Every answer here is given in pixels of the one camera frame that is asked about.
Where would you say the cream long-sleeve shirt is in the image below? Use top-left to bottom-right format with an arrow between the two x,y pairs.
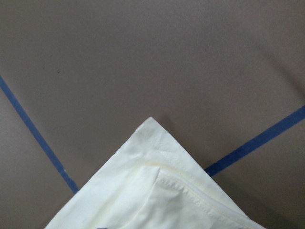
47,118 -> 260,229

